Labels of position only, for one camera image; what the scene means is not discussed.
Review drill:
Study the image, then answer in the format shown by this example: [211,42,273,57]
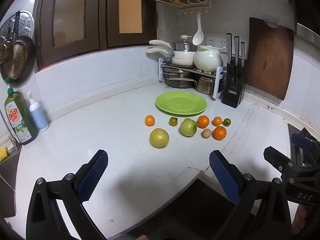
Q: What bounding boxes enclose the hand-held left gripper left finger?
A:
[26,149,109,240]

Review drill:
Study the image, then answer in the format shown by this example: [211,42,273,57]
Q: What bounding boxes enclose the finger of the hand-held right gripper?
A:
[291,127,320,166]
[263,146,303,173]

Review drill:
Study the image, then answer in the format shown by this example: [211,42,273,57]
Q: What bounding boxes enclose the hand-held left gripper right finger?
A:
[209,150,292,240]

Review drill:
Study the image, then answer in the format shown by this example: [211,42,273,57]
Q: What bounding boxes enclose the medium orange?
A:
[197,115,210,128]

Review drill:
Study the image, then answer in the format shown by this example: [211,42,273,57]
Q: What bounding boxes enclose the green apple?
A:
[180,119,197,137]

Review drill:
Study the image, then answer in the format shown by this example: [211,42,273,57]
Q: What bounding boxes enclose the round yellow-green pear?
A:
[149,128,170,148]

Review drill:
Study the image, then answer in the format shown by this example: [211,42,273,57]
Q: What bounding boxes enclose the green plate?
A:
[155,91,208,117]

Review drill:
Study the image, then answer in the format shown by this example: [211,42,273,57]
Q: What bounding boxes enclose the person's right hand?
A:
[292,203,310,234]

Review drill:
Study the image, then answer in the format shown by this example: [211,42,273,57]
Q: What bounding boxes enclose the large orange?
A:
[213,126,227,141]

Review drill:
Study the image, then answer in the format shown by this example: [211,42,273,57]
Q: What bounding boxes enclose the black knife block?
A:
[220,62,247,109]

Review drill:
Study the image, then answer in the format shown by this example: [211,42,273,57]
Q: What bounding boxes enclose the white pump bottle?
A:
[27,91,49,132]

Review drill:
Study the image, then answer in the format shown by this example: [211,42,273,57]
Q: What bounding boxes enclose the steel sink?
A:
[0,155,21,219]

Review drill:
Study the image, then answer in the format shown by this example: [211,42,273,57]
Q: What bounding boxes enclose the metal faucet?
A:
[0,110,22,152]

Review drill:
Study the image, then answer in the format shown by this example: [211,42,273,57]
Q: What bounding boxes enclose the dark wooden cutting board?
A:
[245,17,295,101]

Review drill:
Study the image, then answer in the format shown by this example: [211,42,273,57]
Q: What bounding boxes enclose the black scissors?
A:
[231,70,243,83]

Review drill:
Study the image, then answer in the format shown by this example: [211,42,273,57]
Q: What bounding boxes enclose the green dish soap bottle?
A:
[4,77,39,146]

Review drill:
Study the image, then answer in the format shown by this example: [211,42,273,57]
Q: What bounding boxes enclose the tall steel pot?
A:
[194,74,216,95]

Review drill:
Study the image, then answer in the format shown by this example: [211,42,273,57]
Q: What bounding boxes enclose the white and steel shelf rack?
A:
[158,57,227,100]

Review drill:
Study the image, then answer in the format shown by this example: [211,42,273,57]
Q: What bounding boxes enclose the wide steel pot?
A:
[164,69,196,89]

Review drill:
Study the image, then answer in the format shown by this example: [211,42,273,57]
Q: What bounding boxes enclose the white ceramic pot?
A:
[194,45,227,72]

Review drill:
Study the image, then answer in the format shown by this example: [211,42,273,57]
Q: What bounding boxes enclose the steel pot with lid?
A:
[173,35,198,53]

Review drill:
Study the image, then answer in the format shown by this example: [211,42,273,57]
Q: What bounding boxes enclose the dark frying pan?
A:
[0,11,36,87]

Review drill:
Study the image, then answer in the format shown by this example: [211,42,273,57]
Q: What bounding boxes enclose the white ladle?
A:
[192,12,204,46]

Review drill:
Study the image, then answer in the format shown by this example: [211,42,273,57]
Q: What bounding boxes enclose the brass strainer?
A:
[0,40,14,64]

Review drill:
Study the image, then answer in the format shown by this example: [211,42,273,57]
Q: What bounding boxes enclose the brown cabinet door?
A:
[100,0,157,49]
[34,0,101,71]

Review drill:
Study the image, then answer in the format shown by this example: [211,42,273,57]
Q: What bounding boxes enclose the perforated metal steamer plate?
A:
[0,10,34,43]

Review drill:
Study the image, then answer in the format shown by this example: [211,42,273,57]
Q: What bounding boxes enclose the steel handled knife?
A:
[234,36,240,66]
[226,33,233,65]
[240,41,246,68]

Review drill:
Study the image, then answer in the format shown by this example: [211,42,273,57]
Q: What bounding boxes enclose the white wall socket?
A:
[206,37,228,54]

